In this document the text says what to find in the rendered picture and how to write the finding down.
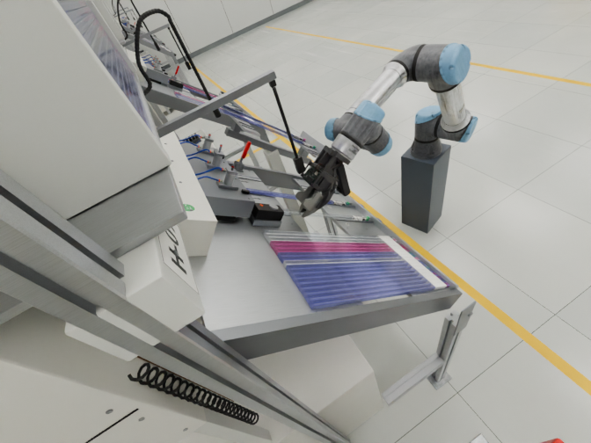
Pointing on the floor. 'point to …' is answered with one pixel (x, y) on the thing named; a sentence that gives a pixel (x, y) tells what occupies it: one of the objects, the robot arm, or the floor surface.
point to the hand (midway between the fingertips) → (304, 213)
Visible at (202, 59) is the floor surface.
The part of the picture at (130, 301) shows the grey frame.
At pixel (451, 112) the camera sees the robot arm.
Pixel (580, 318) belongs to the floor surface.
